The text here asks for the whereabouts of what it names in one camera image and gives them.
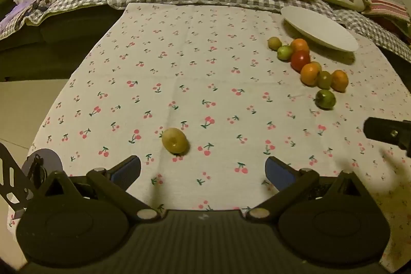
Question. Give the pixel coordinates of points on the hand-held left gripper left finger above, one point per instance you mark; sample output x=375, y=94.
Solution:
x=126, y=170

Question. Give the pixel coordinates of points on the white ribbed plate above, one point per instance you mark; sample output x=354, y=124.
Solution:
x=318, y=26

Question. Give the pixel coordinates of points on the black perforated metal bracket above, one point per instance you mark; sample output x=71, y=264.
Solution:
x=9, y=177

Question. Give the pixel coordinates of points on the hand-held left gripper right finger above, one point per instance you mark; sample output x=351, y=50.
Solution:
x=278, y=172

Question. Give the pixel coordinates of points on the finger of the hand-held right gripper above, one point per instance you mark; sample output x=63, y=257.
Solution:
x=387, y=132

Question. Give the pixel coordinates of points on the red tomato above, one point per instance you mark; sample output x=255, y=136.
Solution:
x=300, y=60

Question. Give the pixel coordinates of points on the small green fruit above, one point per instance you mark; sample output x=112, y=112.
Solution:
x=284, y=53
x=325, y=99

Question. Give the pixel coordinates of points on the orange tangerine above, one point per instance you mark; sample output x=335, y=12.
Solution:
x=340, y=80
x=309, y=75
x=300, y=44

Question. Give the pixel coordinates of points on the cherry print tablecloth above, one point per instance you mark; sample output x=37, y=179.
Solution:
x=192, y=68

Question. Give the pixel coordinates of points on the grey round disc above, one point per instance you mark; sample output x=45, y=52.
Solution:
x=48, y=158

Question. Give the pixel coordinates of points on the purple floral cloth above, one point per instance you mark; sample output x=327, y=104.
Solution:
x=19, y=12

